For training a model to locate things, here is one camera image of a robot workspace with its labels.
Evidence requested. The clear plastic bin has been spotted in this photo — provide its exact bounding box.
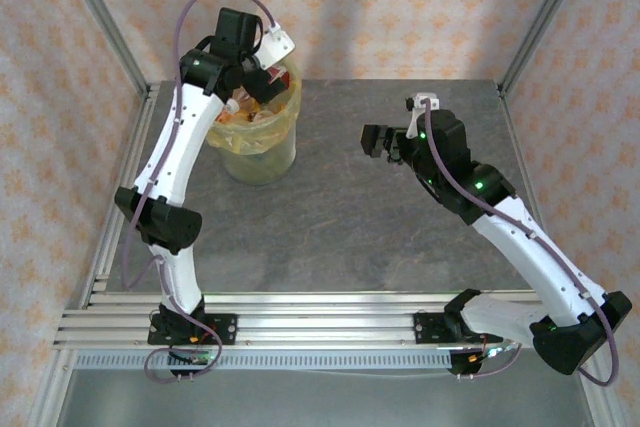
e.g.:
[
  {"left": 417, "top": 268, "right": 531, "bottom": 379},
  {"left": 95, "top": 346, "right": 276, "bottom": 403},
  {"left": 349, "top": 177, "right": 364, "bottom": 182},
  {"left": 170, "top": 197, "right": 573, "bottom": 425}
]
[{"left": 207, "top": 59, "right": 304, "bottom": 187}]

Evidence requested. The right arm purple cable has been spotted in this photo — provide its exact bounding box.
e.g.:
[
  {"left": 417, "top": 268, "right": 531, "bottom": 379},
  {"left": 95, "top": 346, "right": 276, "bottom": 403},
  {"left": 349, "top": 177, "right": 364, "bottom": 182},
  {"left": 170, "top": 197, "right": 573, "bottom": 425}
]
[{"left": 423, "top": 99, "right": 621, "bottom": 388}]

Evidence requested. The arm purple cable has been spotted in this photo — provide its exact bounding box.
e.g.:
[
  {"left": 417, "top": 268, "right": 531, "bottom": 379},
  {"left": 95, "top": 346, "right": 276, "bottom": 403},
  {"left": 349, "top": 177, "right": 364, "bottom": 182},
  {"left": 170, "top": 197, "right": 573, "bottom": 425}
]
[
  {"left": 423, "top": 99, "right": 621, "bottom": 388},
  {"left": 121, "top": 0, "right": 281, "bottom": 328}
]

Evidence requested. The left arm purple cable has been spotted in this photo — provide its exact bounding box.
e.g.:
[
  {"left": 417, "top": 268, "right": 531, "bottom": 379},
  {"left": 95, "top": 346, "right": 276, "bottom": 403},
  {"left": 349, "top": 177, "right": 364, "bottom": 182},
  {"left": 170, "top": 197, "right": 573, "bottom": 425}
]
[{"left": 121, "top": 0, "right": 281, "bottom": 328}]

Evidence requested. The grey metal shelf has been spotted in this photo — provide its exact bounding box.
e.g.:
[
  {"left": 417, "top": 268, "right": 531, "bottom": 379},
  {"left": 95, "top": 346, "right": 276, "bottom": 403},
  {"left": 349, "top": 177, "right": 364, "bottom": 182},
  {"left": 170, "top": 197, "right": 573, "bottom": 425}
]
[{"left": 54, "top": 369, "right": 596, "bottom": 427}]

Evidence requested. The aluminium frame post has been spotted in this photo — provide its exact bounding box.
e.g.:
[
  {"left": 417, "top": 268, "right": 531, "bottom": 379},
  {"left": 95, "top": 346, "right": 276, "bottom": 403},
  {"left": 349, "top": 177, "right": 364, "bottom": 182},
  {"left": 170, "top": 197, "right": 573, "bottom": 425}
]
[
  {"left": 497, "top": 0, "right": 596, "bottom": 98},
  {"left": 53, "top": 0, "right": 151, "bottom": 98}
]

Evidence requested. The thin purple base cable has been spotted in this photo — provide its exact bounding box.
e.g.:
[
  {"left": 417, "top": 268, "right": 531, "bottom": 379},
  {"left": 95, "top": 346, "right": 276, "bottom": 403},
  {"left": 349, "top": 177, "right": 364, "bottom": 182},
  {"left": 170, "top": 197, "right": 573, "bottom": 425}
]
[
  {"left": 143, "top": 329, "right": 231, "bottom": 384},
  {"left": 455, "top": 334, "right": 524, "bottom": 381}
]

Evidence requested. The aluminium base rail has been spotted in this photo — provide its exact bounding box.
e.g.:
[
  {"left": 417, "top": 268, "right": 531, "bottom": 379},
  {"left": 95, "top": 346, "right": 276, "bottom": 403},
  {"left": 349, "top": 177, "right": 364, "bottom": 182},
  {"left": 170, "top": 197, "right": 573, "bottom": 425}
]
[{"left": 52, "top": 290, "right": 601, "bottom": 352}]

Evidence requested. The yellow bin liner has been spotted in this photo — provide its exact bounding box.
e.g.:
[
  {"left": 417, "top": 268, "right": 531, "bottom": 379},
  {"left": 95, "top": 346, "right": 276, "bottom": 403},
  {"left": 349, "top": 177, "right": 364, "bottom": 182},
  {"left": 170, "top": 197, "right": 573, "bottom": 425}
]
[{"left": 207, "top": 59, "right": 304, "bottom": 156}]

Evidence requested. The slotted grey cable tray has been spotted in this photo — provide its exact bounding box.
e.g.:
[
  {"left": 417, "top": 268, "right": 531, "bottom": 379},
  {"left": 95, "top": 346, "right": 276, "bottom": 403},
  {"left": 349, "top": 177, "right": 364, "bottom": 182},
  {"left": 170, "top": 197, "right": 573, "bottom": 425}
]
[{"left": 74, "top": 350, "right": 454, "bottom": 372}]

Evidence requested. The aluminium frame leg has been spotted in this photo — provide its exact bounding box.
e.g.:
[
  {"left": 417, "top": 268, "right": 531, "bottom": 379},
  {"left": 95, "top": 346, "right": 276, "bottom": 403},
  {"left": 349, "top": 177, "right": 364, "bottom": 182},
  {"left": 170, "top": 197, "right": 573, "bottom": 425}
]
[
  {"left": 574, "top": 346, "right": 619, "bottom": 427},
  {"left": 27, "top": 346, "right": 76, "bottom": 427}
]

